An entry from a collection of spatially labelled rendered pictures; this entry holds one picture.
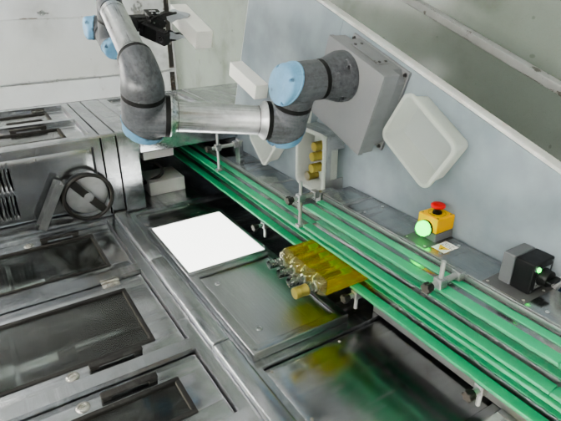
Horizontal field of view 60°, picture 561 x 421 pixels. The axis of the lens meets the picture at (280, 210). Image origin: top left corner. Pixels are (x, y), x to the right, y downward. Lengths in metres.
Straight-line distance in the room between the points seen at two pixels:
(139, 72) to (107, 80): 3.69
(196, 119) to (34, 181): 0.99
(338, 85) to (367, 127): 0.15
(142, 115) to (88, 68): 3.62
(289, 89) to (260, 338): 0.71
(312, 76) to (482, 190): 0.54
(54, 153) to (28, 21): 2.77
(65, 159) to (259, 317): 1.11
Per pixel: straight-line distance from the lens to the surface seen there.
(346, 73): 1.46
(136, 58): 1.36
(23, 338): 1.72
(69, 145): 2.18
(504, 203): 1.34
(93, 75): 5.00
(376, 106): 1.45
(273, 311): 1.56
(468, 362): 1.34
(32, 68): 4.90
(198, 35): 1.81
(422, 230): 1.39
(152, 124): 1.39
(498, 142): 1.32
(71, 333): 1.68
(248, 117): 1.44
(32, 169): 2.21
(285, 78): 1.38
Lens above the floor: 1.81
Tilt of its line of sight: 29 degrees down
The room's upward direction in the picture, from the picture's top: 105 degrees counter-clockwise
